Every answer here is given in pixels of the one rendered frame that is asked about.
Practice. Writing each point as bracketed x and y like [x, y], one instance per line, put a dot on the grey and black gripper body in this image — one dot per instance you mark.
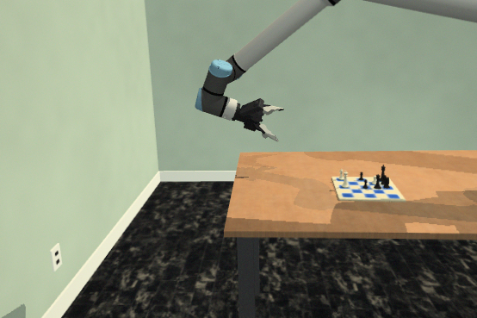
[256, 117]

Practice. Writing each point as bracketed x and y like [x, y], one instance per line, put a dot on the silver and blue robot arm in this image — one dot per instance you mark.
[210, 97]

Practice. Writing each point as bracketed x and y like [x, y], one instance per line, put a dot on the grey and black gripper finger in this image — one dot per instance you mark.
[270, 109]
[264, 130]

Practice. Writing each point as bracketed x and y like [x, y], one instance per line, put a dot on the blue and cream chessboard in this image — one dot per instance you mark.
[356, 192]

